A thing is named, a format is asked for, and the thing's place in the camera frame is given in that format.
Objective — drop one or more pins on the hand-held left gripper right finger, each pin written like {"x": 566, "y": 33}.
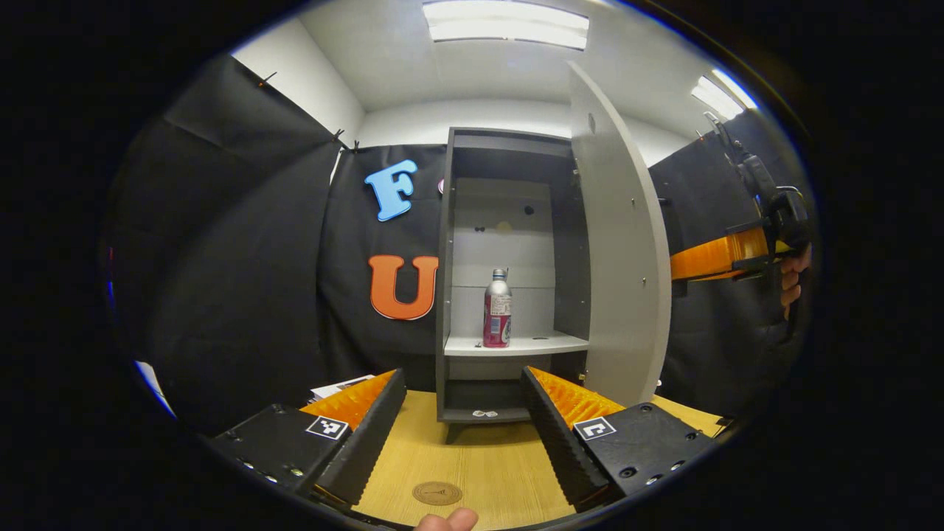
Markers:
{"x": 560, "y": 439}

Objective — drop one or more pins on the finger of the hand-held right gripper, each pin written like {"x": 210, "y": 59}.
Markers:
{"x": 712, "y": 256}

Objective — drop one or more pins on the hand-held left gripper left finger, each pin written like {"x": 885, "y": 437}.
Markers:
{"x": 372, "y": 439}

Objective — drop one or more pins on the round brown coaster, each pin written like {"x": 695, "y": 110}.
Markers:
{"x": 436, "y": 493}

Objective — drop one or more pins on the light grey cabinet door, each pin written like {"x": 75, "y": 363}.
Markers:
{"x": 619, "y": 258}

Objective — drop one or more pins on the silver bottle with red label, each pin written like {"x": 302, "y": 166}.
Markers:
{"x": 498, "y": 317}

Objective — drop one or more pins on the dark grey cabinet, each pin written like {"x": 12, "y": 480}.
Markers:
{"x": 509, "y": 221}

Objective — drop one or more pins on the white cover book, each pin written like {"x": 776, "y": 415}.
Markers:
{"x": 339, "y": 386}

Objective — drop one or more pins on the small ceiling light panel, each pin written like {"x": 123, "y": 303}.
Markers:
{"x": 719, "y": 94}

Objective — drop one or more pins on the black backdrop cloth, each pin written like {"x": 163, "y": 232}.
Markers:
{"x": 236, "y": 295}

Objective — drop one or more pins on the white furniture piece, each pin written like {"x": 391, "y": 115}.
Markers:
{"x": 153, "y": 383}

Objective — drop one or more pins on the long ceiling light panel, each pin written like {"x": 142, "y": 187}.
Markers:
{"x": 509, "y": 22}

